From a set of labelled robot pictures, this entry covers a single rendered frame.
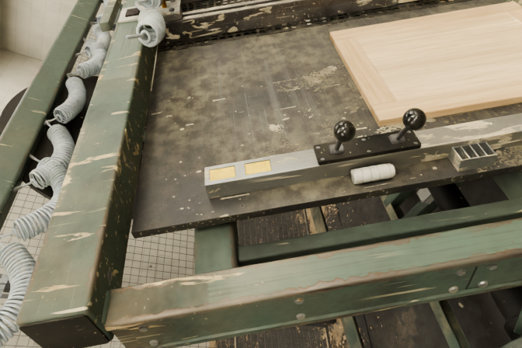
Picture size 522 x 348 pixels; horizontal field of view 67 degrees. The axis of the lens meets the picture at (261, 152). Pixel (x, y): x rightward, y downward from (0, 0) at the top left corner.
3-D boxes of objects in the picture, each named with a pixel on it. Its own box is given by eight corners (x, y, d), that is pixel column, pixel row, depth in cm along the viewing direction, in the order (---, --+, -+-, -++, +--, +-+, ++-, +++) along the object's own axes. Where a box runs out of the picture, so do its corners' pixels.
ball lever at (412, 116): (407, 148, 77) (433, 123, 65) (388, 151, 77) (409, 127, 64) (401, 130, 78) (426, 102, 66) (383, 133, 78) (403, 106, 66)
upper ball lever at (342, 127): (346, 158, 77) (360, 135, 64) (327, 162, 77) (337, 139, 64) (342, 140, 78) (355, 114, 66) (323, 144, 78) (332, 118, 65)
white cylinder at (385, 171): (354, 187, 76) (394, 180, 76) (354, 177, 74) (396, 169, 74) (349, 176, 78) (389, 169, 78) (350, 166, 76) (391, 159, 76)
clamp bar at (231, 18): (489, -8, 129) (513, -93, 113) (129, 52, 127) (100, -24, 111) (473, -19, 136) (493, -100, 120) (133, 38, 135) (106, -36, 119)
